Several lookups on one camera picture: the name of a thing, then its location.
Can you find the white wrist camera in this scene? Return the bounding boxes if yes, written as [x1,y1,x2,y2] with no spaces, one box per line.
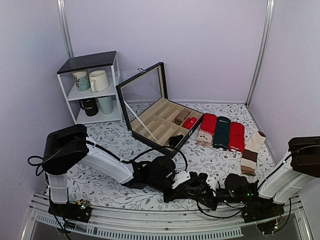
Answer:
[206,176,219,197]
[171,171,191,189]

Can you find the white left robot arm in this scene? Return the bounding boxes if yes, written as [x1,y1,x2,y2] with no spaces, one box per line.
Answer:
[41,124,190,217]

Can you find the black compartment storage box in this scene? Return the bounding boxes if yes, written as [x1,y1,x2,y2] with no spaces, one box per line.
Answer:
[116,62,204,157]

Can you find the patterned teal white mug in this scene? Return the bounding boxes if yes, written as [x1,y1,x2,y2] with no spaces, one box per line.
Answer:
[72,70,91,92]

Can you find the aluminium corner post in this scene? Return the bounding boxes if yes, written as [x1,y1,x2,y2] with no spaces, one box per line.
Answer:
[245,0,275,109]
[56,0,74,58]

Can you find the cream brown striped sock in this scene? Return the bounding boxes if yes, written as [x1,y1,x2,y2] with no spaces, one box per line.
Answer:
[240,131,266,176]

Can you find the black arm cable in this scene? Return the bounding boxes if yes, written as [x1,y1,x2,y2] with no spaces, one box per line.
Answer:
[27,139,188,177]
[196,144,320,220]

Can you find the mint green tumbler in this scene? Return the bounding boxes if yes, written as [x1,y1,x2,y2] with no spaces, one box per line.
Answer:
[97,96,113,115]

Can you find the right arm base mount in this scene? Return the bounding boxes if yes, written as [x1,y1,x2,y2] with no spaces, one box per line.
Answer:
[241,198,293,236]

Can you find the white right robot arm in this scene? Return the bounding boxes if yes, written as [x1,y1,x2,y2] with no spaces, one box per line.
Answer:
[198,136,320,218]

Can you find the aluminium front rail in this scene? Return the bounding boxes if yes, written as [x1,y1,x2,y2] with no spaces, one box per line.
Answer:
[21,197,313,240]

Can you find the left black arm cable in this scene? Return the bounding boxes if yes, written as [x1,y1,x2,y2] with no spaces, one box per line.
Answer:
[27,139,188,177]

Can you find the rolled black sock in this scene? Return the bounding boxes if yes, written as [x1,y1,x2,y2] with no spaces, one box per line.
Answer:
[168,134,184,148]

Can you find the black mug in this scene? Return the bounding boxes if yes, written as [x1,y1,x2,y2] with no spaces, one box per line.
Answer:
[78,98,99,117]

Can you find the red white sock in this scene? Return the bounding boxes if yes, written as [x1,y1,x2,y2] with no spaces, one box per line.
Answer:
[228,121,245,153]

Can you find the rolled red sock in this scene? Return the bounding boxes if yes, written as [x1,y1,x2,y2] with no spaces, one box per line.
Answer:
[182,116,198,130]

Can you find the right aluminium corner post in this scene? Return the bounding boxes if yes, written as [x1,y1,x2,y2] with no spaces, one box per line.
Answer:
[245,0,275,109]

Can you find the rolled tan sock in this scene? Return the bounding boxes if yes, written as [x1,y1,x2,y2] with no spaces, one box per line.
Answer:
[174,109,190,125]

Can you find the white ceramic mug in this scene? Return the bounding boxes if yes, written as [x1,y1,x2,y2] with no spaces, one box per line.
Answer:
[89,70,109,93]

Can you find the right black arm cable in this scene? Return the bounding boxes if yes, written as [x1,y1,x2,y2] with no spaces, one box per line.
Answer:
[196,144,320,220]

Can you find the white shelf black top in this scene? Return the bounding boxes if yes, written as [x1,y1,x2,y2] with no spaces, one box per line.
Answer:
[57,50,123,125]

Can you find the black white striped sock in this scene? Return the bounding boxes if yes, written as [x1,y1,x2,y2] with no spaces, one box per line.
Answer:
[182,171,208,198]

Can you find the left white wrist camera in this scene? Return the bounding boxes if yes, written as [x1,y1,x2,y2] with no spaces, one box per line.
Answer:
[171,171,191,189]

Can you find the left aluminium corner post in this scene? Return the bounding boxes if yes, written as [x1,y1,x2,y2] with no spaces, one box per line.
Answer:
[56,0,74,58]

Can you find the red beige patterned sock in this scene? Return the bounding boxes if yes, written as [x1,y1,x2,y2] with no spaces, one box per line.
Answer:
[195,113,218,147]

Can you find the dark green sock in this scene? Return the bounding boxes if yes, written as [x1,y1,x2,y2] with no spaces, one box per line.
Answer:
[212,116,231,150]

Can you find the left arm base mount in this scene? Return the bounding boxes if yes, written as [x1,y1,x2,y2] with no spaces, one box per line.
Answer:
[48,199,92,223]

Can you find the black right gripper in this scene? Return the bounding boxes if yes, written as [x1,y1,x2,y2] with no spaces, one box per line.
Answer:
[192,187,246,212]

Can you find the floral white table mat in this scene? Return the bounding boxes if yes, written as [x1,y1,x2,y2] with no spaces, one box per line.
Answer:
[54,102,282,211]

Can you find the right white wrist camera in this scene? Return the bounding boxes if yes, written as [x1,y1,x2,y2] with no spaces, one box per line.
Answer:
[206,176,219,197]

